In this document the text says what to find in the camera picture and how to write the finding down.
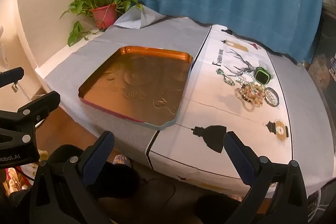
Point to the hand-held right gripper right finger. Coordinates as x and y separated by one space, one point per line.
240 161

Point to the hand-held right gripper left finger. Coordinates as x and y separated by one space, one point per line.
98 158

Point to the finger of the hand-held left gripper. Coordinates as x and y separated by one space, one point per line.
39 106
13 75

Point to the rhinestone bangle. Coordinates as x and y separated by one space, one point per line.
265 98

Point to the golden metal tray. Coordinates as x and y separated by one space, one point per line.
136 82

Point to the person's left leg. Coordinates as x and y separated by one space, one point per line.
113 176

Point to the person's leg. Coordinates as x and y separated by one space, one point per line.
113 176
218 209

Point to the multicoloured knitted cloth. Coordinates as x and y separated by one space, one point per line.
122 161

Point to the floral patterned cloth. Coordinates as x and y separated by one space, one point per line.
13 182

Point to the person's right leg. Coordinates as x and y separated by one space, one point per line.
218 209

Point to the white printed tablecloth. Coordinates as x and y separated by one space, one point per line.
210 98

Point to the green smart watch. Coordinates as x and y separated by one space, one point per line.
262 77

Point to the green potted plant red pot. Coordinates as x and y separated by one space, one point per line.
103 12

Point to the grey tablecloth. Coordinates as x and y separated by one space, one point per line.
157 29

